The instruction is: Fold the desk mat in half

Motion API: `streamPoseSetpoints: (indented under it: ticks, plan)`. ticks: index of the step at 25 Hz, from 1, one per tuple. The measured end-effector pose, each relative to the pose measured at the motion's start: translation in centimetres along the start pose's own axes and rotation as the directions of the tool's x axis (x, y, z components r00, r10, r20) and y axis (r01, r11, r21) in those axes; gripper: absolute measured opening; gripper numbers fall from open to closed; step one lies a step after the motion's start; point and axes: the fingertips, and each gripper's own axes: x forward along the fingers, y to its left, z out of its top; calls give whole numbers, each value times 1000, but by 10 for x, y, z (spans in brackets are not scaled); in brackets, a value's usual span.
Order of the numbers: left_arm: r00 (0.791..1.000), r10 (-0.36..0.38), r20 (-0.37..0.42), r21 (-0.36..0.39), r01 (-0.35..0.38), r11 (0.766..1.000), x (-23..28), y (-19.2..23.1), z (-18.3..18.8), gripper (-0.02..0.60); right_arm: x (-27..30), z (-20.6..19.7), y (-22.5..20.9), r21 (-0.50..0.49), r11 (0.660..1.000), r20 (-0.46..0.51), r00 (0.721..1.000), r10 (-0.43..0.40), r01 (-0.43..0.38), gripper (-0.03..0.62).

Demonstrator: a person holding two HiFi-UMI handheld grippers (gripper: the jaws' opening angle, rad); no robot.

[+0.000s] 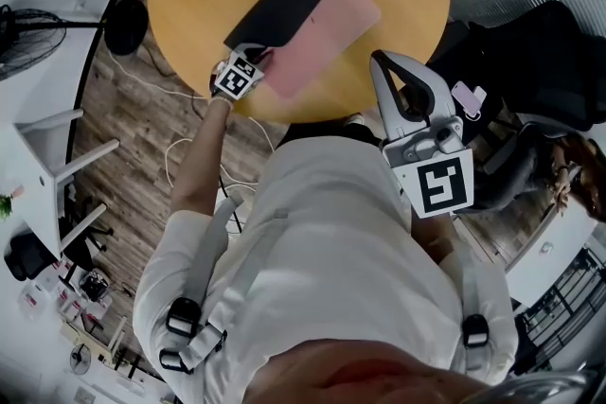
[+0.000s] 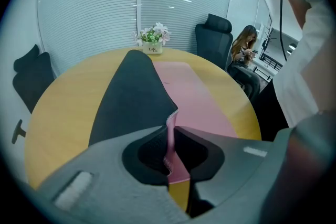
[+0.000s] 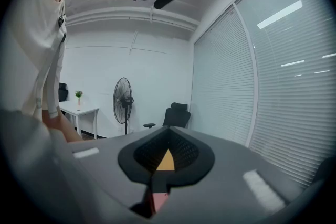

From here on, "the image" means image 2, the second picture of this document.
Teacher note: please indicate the potted pink flowers white pot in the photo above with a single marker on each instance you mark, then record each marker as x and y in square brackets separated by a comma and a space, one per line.
[153, 36]

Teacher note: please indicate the pink and black desk mat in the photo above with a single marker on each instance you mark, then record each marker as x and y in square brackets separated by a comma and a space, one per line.
[136, 91]

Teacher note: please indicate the black coat rack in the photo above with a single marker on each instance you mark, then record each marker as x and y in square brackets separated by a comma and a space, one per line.
[268, 39]

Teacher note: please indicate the person's black trousers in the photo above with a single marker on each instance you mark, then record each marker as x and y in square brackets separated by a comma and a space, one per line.
[270, 112]

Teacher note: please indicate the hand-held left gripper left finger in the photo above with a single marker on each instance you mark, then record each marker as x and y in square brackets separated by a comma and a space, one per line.
[105, 178]

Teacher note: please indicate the black mesh office chair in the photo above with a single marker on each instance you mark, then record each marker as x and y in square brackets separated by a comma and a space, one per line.
[214, 42]
[30, 76]

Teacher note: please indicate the person's white shirt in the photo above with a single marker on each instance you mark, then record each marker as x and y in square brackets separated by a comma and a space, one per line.
[309, 65]

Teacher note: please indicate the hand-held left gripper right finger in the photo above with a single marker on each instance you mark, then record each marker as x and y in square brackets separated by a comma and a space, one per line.
[236, 165]

